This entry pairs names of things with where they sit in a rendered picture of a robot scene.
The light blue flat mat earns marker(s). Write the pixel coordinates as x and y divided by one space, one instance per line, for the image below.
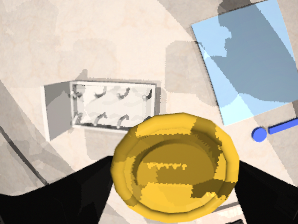
249 60

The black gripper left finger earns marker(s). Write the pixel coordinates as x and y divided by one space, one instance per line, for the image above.
79 198

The yellow plate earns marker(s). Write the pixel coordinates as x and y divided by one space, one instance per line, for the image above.
175 167

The white dish rack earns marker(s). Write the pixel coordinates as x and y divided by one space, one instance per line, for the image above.
107 106

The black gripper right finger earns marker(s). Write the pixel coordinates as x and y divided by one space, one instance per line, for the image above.
264 199

